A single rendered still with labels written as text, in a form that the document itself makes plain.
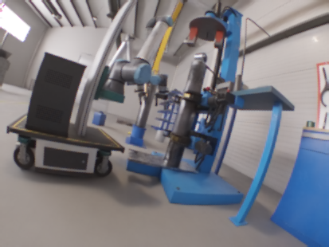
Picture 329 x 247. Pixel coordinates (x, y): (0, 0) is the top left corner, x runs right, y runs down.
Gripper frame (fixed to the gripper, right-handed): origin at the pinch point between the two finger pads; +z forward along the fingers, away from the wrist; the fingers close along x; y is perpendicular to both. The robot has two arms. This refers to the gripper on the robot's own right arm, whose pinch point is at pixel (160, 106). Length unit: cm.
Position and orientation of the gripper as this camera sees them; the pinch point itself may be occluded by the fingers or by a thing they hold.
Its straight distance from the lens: 149.3
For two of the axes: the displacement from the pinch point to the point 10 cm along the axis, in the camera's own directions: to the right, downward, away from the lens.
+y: -6.9, 2.2, -6.9
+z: -1.0, 9.1, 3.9
